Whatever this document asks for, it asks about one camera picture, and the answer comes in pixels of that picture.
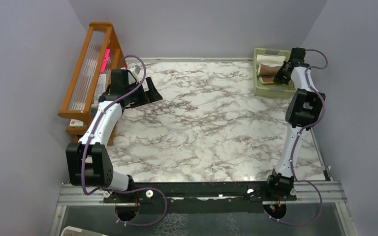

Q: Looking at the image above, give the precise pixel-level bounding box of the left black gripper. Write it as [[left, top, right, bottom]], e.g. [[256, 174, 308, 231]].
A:
[[124, 77, 162, 108]]

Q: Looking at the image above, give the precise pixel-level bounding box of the white cream towel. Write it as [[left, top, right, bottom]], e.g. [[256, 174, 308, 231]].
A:
[[256, 54, 286, 67]]

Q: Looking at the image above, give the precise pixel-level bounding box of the yellow brown towel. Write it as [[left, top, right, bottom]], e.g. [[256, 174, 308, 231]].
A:
[[257, 64, 281, 85]]

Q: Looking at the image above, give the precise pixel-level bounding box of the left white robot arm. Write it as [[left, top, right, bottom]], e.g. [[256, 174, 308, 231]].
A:
[[65, 68, 162, 202]]

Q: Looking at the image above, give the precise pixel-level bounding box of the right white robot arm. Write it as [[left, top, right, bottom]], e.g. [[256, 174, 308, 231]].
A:
[[264, 48, 325, 200]]

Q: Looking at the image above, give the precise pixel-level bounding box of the green plastic basket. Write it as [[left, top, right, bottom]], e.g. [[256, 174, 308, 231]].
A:
[[252, 48, 296, 99]]

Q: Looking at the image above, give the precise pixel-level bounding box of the wooden shelf rack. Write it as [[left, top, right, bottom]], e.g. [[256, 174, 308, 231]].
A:
[[58, 22, 126, 143]]

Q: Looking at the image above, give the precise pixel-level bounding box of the small white red box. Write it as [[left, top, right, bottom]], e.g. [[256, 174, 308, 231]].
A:
[[69, 119, 86, 128]]

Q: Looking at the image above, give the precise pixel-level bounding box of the white basket corner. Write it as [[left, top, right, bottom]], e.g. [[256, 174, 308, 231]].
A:
[[60, 226, 107, 236]]

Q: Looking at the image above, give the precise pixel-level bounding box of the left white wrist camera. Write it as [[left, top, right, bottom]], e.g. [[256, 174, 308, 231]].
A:
[[130, 64, 144, 75]]

